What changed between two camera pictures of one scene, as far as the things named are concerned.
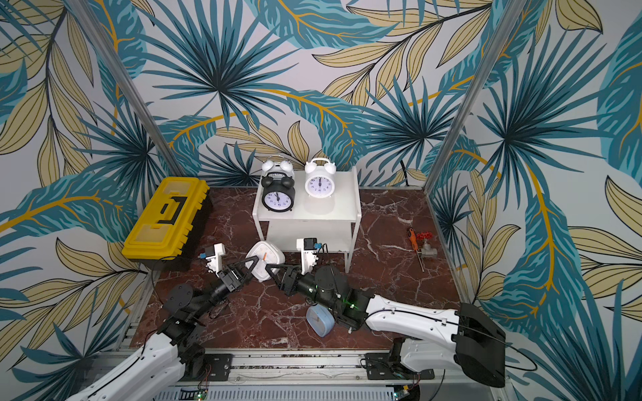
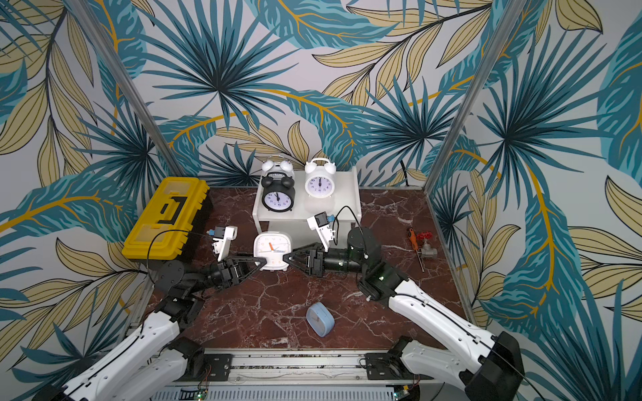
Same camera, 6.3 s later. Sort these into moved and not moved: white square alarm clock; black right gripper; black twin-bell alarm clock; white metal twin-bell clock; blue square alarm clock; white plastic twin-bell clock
Moved: black right gripper; white square alarm clock
Not moved: blue square alarm clock; white metal twin-bell clock; white plastic twin-bell clock; black twin-bell alarm clock
